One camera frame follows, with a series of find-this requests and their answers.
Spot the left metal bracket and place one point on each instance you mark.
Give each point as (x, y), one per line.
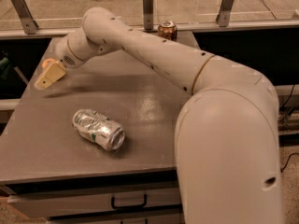
(28, 23)

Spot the orange fruit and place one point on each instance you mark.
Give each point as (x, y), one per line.
(47, 62)

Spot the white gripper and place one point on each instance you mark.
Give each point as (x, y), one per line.
(64, 54)

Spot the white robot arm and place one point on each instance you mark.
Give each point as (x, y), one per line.
(226, 136)

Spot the metal bracket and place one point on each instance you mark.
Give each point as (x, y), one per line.
(223, 17)
(28, 23)
(148, 14)

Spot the grey lower drawer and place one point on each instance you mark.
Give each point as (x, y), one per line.
(172, 218)

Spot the grey drawer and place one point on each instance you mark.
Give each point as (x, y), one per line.
(172, 218)
(87, 201)

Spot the right metal bracket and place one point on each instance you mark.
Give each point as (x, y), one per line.
(223, 17)

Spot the grey upper drawer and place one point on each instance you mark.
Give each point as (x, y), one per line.
(87, 201)

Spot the brown patterned soda can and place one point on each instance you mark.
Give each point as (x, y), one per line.
(168, 30)

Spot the crushed silver 7up can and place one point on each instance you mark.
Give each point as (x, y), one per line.
(98, 129)

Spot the black drawer handle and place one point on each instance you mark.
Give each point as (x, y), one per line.
(129, 202)

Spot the grey metal rail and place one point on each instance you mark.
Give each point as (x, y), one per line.
(194, 27)

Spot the middle metal bracket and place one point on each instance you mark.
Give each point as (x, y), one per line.
(148, 14)

